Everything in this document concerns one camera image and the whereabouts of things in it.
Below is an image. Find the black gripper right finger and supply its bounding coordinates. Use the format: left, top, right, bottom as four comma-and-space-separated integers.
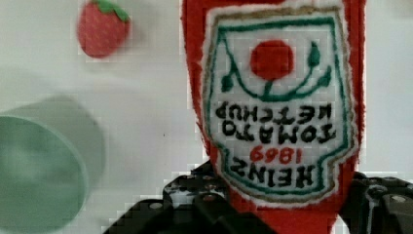
339, 173, 413, 234

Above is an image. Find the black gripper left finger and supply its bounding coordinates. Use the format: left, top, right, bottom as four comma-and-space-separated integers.
103, 162, 277, 234

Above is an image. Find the red plush ketchup bottle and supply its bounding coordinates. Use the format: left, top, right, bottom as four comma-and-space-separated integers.
181, 0, 366, 234

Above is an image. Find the pink strawberry toy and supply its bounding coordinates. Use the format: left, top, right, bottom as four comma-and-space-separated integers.
77, 0, 131, 59

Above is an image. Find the green cup with handle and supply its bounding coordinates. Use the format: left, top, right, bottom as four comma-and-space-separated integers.
0, 96, 105, 234

